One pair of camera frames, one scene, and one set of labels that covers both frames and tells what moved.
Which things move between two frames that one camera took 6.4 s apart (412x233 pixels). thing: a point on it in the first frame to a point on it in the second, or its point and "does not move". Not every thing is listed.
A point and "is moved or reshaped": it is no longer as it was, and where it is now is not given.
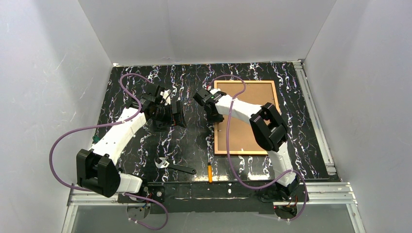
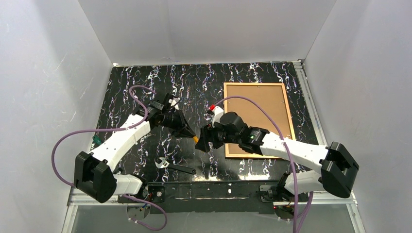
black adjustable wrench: [163, 162] does not move
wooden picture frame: [242, 140] is moved or reshaped
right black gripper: [213, 113] to [210, 138]
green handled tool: [95, 139] does not move
